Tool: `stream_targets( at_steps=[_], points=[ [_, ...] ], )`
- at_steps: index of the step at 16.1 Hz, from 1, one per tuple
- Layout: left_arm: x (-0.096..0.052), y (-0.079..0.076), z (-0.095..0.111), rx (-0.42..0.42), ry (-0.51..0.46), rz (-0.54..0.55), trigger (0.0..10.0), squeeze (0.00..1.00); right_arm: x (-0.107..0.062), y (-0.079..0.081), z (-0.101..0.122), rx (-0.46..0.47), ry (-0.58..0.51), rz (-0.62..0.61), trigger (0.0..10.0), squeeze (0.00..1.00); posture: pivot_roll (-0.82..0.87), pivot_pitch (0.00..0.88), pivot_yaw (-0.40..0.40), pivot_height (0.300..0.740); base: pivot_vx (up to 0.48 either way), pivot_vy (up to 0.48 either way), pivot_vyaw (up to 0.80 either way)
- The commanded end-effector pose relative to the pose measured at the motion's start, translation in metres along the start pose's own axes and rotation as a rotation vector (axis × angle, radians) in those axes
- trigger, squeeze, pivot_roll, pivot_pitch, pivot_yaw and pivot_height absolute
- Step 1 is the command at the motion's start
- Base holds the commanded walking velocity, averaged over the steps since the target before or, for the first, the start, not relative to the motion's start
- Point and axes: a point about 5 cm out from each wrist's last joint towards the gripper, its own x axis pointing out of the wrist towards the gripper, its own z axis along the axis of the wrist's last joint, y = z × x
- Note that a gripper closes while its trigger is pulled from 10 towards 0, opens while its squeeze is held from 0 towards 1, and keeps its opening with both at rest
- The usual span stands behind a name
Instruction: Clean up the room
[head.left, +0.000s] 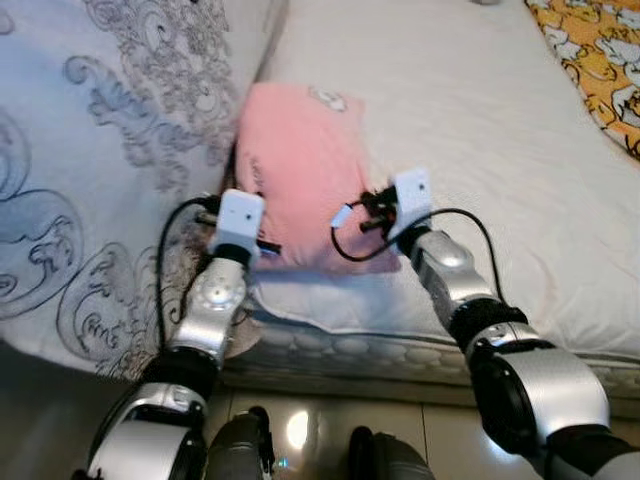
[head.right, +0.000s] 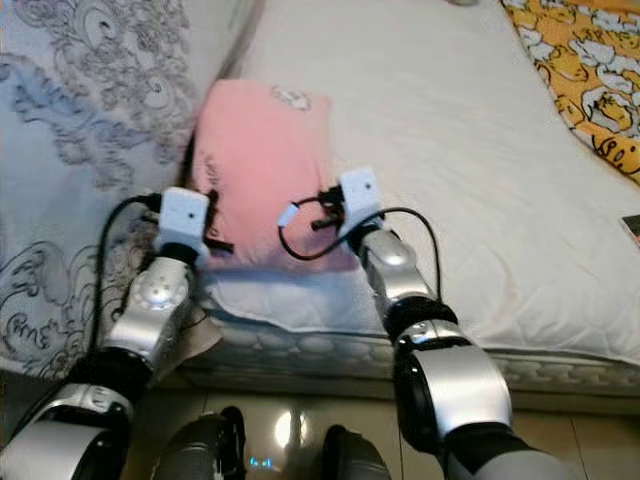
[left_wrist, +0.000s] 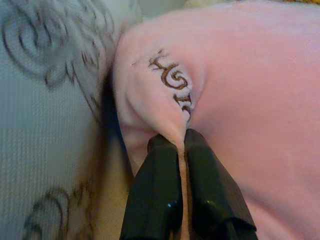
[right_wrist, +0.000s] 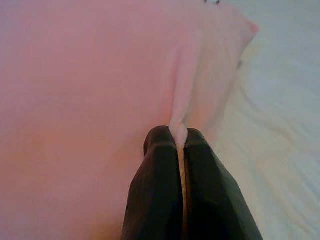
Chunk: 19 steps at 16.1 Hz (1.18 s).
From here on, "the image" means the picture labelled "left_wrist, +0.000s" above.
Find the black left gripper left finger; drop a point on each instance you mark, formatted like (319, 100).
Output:
(155, 190)

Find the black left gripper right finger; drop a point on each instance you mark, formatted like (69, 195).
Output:
(212, 195)

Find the pink plush pillow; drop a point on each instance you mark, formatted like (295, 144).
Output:
(250, 87)

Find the grey printed headboard cushion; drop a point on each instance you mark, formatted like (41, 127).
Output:
(37, 112)

